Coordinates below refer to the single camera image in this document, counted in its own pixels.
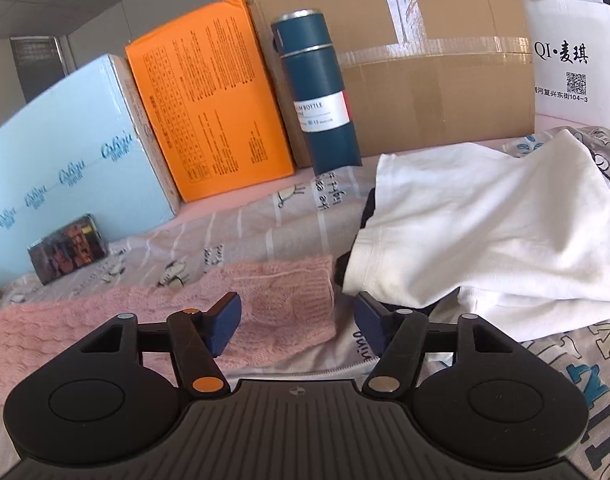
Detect black smartphone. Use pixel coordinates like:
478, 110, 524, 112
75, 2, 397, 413
27, 214, 107, 285

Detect orange cardboard box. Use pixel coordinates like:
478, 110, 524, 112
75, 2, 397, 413
126, 0, 294, 202

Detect white t-shirt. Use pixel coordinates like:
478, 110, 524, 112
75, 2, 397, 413
343, 131, 610, 340

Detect brown cardboard box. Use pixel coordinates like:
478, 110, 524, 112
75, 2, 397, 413
249, 0, 535, 167

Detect pink knitted sweater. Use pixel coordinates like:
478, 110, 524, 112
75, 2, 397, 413
0, 256, 337, 404

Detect dark teal thermos bottle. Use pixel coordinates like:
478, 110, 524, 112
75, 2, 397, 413
271, 9, 361, 174

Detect large light blue box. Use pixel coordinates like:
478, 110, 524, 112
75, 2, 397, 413
0, 54, 180, 288

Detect white tote bag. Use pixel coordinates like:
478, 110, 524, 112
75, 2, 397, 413
523, 0, 610, 129

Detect cartoon print bed sheet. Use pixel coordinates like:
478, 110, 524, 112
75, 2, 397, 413
0, 127, 610, 479

